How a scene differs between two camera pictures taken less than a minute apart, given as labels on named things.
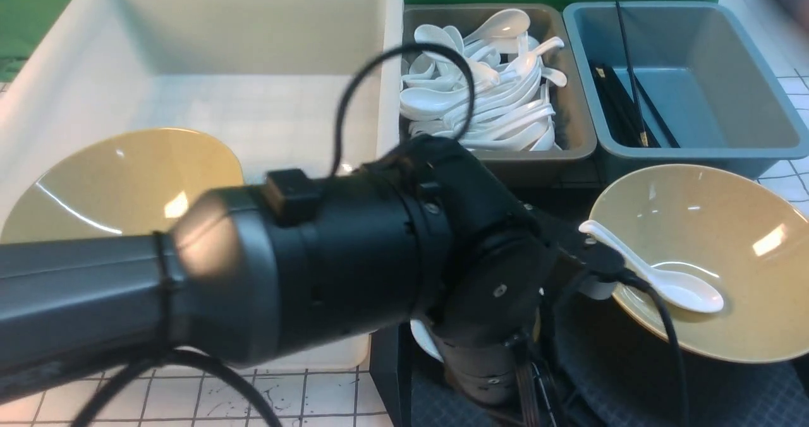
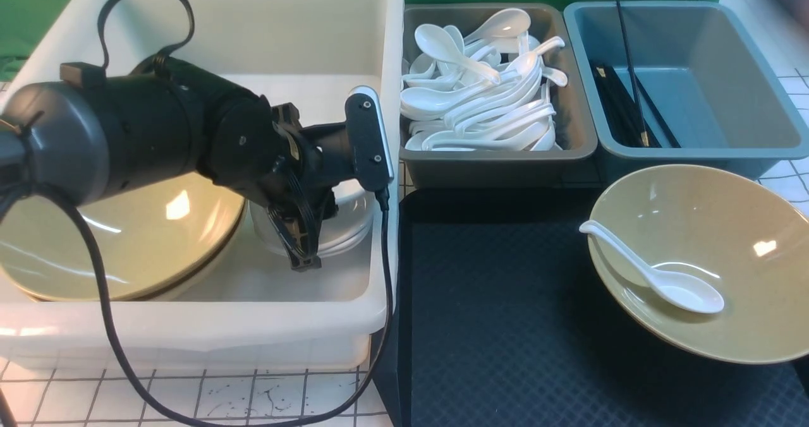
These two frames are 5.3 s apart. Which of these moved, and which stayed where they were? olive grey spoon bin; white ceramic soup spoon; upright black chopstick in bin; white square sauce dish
Moved: white square sauce dish
Stayed: olive grey spoon bin; white ceramic soup spoon; upright black chopstick in bin
